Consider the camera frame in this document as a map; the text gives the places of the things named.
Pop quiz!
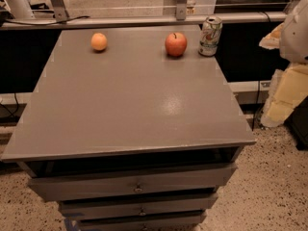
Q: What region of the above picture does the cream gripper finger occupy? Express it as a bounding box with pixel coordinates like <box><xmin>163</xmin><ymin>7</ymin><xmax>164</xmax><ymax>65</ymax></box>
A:
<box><xmin>261</xmin><ymin>64</ymin><xmax>308</xmax><ymax>127</ymax></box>
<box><xmin>259</xmin><ymin>23</ymin><xmax>283</xmax><ymax>50</ymax></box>

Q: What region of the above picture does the white green 7up can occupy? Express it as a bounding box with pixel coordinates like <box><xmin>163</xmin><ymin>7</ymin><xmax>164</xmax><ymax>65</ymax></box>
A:
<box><xmin>198</xmin><ymin>15</ymin><xmax>222</xmax><ymax>57</ymax></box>

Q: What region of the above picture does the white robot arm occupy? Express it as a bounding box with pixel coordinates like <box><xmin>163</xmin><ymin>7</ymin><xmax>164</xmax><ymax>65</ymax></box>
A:
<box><xmin>259</xmin><ymin>0</ymin><xmax>308</xmax><ymax>127</ymax></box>

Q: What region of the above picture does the grey metal railing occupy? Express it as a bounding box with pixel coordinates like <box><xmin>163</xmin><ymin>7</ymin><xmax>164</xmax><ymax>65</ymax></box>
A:
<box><xmin>0</xmin><ymin>12</ymin><xmax>287</xmax><ymax>30</ymax></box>

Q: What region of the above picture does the red apple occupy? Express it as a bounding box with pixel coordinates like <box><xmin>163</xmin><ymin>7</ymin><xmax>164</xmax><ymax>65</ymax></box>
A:
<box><xmin>165</xmin><ymin>33</ymin><xmax>188</xmax><ymax>57</ymax></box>

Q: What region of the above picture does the bottom grey drawer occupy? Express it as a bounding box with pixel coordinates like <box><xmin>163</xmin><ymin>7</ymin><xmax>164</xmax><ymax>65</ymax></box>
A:
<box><xmin>78</xmin><ymin>211</ymin><xmax>205</xmax><ymax>231</ymax></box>

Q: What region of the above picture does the grey drawer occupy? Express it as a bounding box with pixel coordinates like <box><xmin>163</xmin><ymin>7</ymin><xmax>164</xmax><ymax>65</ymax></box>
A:
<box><xmin>60</xmin><ymin>191</ymin><xmax>218</xmax><ymax>220</ymax></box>
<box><xmin>78</xmin><ymin>211</ymin><xmax>205</xmax><ymax>231</ymax></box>
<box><xmin>29</xmin><ymin>163</ymin><xmax>237</xmax><ymax>201</ymax></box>

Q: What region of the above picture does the grey drawer cabinet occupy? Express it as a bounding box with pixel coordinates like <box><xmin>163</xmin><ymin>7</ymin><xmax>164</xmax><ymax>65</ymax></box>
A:
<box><xmin>0</xmin><ymin>24</ymin><xmax>257</xmax><ymax>231</ymax></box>

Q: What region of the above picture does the orange fruit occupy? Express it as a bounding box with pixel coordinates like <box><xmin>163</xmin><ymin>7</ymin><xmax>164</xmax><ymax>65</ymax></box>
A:
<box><xmin>90</xmin><ymin>33</ymin><xmax>108</xmax><ymax>51</ymax></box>

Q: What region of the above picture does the top grey drawer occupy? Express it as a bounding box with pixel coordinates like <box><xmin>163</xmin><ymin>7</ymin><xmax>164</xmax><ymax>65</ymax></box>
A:
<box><xmin>29</xmin><ymin>163</ymin><xmax>237</xmax><ymax>201</ymax></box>

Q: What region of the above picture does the middle grey drawer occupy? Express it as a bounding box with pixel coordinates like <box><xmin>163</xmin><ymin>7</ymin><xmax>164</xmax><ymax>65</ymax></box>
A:
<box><xmin>60</xmin><ymin>191</ymin><xmax>218</xmax><ymax>220</ymax></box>

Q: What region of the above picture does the white pipe top left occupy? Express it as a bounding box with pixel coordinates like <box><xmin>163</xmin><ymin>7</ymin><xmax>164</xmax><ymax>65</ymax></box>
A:
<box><xmin>5</xmin><ymin>0</ymin><xmax>35</xmax><ymax>19</ymax></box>

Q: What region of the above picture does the black cable on left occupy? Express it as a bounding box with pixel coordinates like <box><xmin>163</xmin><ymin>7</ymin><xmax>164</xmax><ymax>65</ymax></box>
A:
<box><xmin>0</xmin><ymin>14</ymin><xmax>90</xmax><ymax>27</ymax></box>

